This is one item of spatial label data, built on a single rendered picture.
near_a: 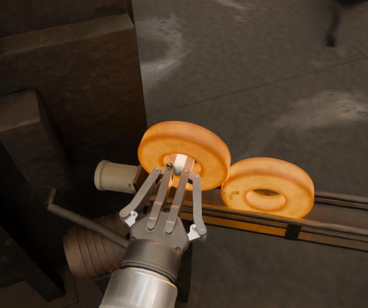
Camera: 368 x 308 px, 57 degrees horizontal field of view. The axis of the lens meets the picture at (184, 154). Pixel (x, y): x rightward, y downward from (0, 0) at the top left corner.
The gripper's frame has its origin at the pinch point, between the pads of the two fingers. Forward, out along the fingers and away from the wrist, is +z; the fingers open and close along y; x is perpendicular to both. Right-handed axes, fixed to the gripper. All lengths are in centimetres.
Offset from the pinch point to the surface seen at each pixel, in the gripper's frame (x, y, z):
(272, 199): -9.2, 16.2, 0.3
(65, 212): -18.5, -23.8, -7.0
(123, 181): -9.3, -11.2, -2.2
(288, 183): -0.4, 17.0, -1.6
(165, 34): -86, -50, 149
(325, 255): -80, 47, 22
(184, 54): -85, -33, 132
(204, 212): -11.6, 4.6, -3.8
